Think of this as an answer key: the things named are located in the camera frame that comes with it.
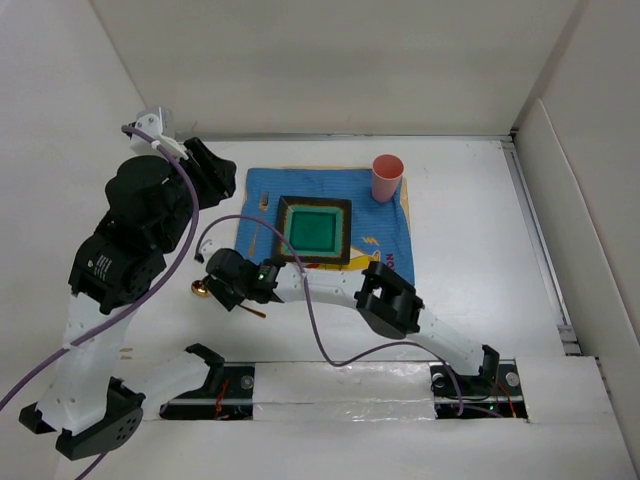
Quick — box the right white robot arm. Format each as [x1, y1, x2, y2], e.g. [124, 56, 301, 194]
[196, 248, 499, 394]

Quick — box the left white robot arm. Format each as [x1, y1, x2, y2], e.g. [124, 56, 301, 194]
[19, 137, 236, 461]

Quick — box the gold spoon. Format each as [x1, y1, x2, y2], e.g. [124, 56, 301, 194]
[191, 280, 267, 319]

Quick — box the purple cable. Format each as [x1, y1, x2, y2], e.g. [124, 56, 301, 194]
[0, 124, 201, 480]
[193, 214, 464, 419]

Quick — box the pink plastic cup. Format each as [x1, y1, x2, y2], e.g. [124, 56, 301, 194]
[372, 154, 404, 203]

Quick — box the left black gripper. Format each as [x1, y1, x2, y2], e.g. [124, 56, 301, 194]
[155, 138, 235, 254]

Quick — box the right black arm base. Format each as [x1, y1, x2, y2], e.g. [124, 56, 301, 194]
[429, 360, 528, 420]

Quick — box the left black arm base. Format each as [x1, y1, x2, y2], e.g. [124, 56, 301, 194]
[159, 343, 255, 421]

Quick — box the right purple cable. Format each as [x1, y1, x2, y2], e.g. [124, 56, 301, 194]
[193, 214, 464, 419]

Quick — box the gold fork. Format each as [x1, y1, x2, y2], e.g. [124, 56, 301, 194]
[248, 191, 271, 256]

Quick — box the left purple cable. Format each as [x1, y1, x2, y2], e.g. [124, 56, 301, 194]
[0, 124, 201, 480]

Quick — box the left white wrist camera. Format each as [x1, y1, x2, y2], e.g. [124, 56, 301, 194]
[131, 106, 187, 159]

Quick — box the green square ceramic plate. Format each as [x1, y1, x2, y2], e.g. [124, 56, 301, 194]
[271, 196, 352, 266]

